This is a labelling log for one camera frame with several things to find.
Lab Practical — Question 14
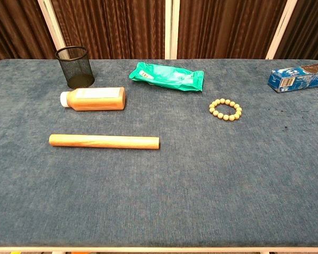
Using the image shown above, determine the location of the white table frame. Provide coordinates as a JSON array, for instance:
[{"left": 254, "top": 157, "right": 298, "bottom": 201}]
[{"left": 0, "top": 246, "right": 318, "bottom": 254}]

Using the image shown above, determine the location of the white screen frame post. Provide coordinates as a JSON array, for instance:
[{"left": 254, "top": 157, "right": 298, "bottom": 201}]
[
  {"left": 265, "top": 0, "right": 299, "bottom": 60},
  {"left": 164, "top": 0, "right": 180, "bottom": 60},
  {"left": 37, "top": 0, "right": 67, "bottom": 59}
]

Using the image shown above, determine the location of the wooden bead bracelet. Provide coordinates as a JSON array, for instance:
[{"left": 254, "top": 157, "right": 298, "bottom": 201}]
[{"left": 208, "top": 98, "right": 243, "bottom": 122}]

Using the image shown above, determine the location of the blue felt table cover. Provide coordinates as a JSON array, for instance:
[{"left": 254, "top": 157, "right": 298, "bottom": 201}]
[{"left": 0, "top": 58, "right": 318, "bottom": 248}]

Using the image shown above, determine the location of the green plastic packet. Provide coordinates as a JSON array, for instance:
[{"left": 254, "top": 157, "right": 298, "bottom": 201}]
[{"left": 128, "top": 61, "right": 205, "bottom": 93}]

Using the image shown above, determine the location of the wooden rolling pin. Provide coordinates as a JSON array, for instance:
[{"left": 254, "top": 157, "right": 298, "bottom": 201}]
[{"left": 48, "top": 133, "right": 160, "bottom": 150}]

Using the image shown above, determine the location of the brown pleated curtain panel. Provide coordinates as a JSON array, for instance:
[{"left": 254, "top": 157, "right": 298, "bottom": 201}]
[
  {"left": 49, "top": 0, "right": 166, "bottom": 60},
  {"left": 0, "top": 0, "right": 58, "bottom": 67},
  {"left": 176, "top": 0, "right": 288, "bottom": 60},
  {"left": 274, "top": 0, "right": 318, "bottom": 62}
]

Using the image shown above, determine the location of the orange bottle white cap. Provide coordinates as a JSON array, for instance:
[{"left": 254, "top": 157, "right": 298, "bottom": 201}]
[{"left": 59, "top": 86, "right": 126, "bottom": 112}]

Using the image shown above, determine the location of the blue cookie box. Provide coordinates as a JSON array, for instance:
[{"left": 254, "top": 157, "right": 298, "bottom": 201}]
[{"left": 267, "top": 61, "right": 318, "bottom": 94}]

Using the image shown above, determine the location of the black mesh pen cup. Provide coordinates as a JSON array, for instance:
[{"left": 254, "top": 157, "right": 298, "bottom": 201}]
[{"left": 55, "top": 46, "right": 95, "bottom": 89}]

